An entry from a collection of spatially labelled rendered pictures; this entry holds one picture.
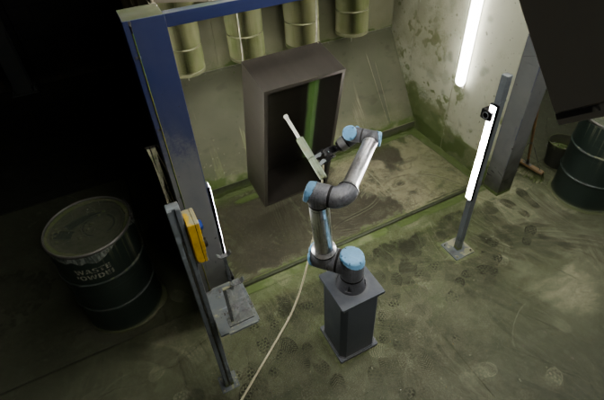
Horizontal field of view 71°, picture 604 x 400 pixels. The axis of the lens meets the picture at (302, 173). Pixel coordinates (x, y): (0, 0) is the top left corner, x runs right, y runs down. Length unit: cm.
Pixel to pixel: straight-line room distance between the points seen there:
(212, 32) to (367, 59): 174
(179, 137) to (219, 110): 201
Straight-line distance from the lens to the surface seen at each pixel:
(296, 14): 404
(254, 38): 390
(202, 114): 424
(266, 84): 272
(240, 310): 253
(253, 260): 371
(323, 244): 246
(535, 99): 406
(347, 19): 435
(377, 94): 492
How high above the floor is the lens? 289
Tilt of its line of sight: 39 degrees down
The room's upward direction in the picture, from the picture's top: 3 degrees counter-clockwise
